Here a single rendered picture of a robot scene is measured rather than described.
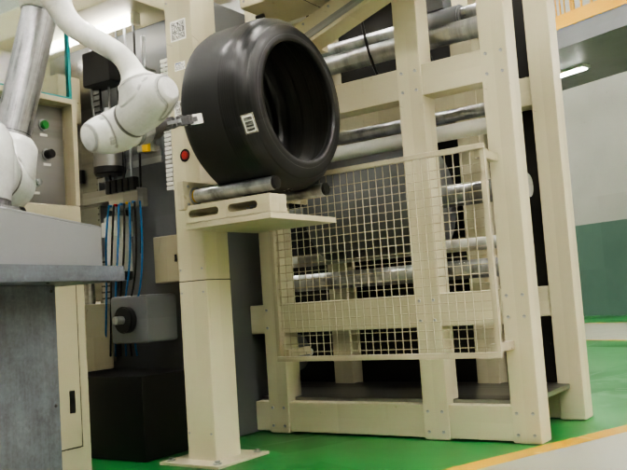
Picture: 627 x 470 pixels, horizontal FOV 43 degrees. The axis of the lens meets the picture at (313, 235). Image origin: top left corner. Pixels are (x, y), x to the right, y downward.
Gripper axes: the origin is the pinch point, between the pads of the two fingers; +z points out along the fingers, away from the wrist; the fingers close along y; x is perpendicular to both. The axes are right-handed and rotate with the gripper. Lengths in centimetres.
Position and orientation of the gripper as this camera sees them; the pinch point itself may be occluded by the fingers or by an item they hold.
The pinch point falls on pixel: (193, 119)
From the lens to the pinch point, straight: 243.6
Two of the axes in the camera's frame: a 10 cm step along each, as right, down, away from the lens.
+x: 2.1, 9.7, 1.3
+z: 5.3, -2.3, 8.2
